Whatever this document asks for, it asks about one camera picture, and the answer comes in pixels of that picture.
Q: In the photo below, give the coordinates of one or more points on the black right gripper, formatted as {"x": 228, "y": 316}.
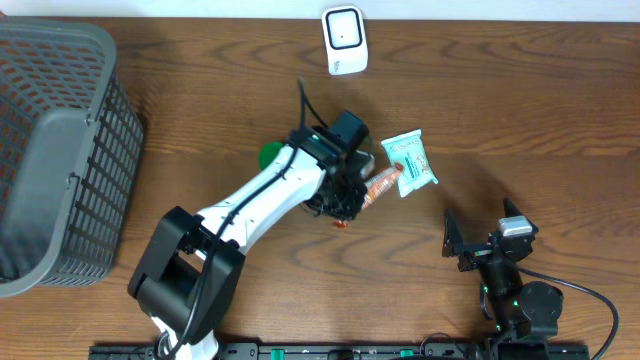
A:
{"x": 453, "y": 237}

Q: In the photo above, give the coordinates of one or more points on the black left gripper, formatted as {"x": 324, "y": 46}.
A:
{"x": 352, "y": 205}

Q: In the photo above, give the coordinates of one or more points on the orange red snack bar packet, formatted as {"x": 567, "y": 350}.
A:
{"x": 382, "y": 182}

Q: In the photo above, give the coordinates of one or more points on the mint green tissue pack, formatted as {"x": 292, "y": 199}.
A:
{"x": 408, "y": 150}

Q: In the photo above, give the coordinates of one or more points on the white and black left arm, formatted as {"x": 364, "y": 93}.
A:
{"x": 188, "y": 273}

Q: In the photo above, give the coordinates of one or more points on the green lidded white jar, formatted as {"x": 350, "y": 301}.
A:
{"x": 269, "y": 153}

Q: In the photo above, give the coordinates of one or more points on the grey plastic mesh basket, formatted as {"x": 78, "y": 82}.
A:
{"x": 71, "y": 144}

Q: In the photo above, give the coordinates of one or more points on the black mounting rail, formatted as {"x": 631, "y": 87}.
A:
{"x": 431, "y": 350}

